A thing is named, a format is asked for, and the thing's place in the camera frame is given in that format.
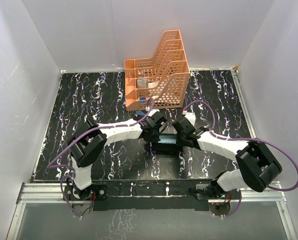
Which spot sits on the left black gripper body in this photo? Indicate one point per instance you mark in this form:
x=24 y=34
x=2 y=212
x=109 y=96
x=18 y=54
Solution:
x=154 y=137

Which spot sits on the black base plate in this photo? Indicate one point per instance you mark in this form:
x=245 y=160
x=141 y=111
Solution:
x=149 y=194

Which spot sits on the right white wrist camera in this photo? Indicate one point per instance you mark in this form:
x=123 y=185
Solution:
x=190 y=116

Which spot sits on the white paper in organizer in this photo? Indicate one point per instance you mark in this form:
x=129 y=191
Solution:
x=155 y=88

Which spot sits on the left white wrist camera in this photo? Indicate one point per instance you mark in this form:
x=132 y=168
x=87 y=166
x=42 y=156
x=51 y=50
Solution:
x=150 y=112

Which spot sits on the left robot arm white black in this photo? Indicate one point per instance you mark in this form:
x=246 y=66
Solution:
x=90 y=140

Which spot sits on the orange plastic file organizer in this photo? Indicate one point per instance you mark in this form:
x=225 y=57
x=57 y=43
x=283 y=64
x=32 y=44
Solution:
x=163 y=77

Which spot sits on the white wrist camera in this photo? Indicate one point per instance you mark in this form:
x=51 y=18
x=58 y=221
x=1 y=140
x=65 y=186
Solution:
x=150 y=112
x=190 y=116

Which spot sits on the light blue cleaning cloth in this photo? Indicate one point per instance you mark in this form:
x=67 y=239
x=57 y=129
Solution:
x=167 y=139

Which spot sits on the grey packet in organizer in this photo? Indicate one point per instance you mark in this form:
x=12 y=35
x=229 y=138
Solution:
x=142 y=83

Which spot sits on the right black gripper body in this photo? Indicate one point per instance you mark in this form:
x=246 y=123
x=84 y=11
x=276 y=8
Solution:
x=180 y=139

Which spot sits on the blue sunglasses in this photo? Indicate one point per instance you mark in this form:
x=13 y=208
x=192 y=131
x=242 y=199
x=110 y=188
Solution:
x=139 y=113

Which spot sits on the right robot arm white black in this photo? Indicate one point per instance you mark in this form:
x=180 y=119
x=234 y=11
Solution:
x=257 y=166

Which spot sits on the black sunglasses case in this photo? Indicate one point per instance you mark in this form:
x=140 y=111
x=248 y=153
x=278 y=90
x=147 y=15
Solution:
x=164 y=148

